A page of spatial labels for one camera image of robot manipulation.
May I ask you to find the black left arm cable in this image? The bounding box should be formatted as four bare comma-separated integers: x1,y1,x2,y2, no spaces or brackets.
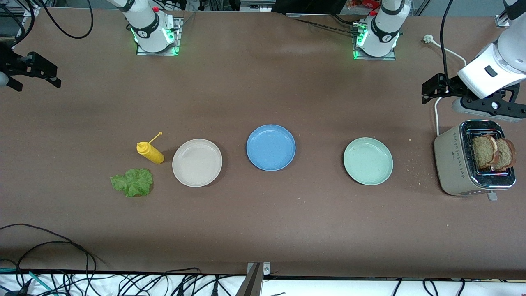
439,0,456,89

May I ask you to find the brown bread slice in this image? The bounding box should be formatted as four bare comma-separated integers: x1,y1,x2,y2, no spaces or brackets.
472,135,498,169
493,138,517,172

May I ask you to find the beige chrome toaster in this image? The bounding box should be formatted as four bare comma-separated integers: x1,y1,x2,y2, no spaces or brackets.
434,119,517,202

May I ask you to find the light green round plate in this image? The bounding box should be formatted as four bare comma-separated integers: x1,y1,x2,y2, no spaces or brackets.
343,137,394,186

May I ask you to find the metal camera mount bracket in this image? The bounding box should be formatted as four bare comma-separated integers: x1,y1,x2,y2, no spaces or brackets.
236,262,271,296

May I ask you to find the black cable bundle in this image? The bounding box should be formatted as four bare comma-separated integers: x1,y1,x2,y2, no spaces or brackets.
62,267,247,296

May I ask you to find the yellow mustard squeeze bottle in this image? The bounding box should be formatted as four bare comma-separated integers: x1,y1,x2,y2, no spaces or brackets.
136,132,165,164

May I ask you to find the black looping cable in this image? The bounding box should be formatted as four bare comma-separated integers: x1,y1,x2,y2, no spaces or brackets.
0,224,97,296

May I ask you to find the blue round plate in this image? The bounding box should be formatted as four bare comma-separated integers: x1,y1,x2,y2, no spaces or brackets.
246,124,296,171

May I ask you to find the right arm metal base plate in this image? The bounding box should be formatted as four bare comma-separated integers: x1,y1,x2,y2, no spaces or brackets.
136,17,184,56

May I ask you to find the beige round plate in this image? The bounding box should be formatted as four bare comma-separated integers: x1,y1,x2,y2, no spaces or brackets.
172,139,223,188

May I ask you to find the aluminium frame profile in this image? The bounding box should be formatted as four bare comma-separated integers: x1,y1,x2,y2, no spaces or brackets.
495,0,514,28
0,0,40,18

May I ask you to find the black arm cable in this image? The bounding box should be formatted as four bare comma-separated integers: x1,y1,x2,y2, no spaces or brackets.
439,0,456,89
38,0,94,40

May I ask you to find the black base supply cable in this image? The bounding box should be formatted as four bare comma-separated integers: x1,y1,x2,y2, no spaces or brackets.
288,12,362,36

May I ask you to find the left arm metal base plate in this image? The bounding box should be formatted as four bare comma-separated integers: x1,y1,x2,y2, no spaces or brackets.
352,18,397,61

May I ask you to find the teal cable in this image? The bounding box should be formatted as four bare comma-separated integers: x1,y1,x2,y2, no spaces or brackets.
0,267,59,296

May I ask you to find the green lettuce leaf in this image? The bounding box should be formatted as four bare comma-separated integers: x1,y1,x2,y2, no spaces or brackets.
110,168,154,198

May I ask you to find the white toaster power cord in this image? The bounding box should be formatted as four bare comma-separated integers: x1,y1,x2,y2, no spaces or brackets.
423,35,468,136

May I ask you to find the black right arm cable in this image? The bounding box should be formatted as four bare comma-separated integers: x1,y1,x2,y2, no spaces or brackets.
38,0,94,40

